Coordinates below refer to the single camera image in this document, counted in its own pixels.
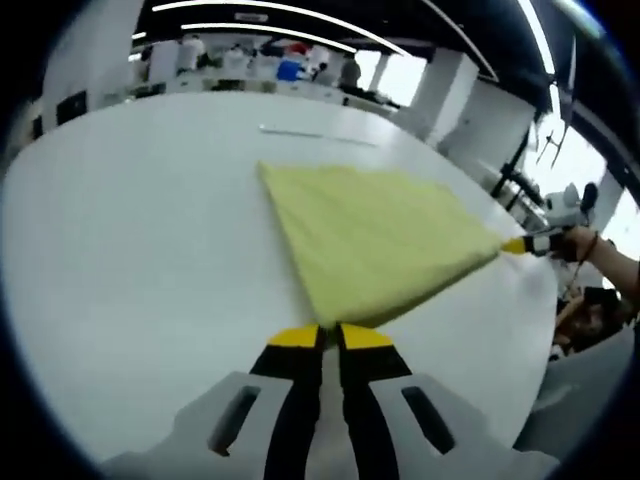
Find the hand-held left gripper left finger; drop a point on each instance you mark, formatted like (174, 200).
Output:
(295, 380)

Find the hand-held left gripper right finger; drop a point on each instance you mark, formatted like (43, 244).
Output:
(370, 380)

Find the person's right hand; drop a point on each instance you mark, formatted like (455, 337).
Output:
(580, 242)

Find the wide white pillar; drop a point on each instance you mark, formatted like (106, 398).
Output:
(95, 55)

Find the long ceiling light strip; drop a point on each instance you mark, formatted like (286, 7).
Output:
(280, 10)

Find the white counter with drawers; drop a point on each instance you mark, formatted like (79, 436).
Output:
(240, 85)

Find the black cabinet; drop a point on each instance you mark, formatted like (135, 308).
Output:
(70, 108)

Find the narrow white pillar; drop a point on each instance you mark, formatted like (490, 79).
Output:
(445, 95)

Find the blue bin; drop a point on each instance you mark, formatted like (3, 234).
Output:
(288, 70)

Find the yellow blue black garment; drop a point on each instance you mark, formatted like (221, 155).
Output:
(380, 240)

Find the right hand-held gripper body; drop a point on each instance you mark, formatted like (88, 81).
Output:
(567, 205)

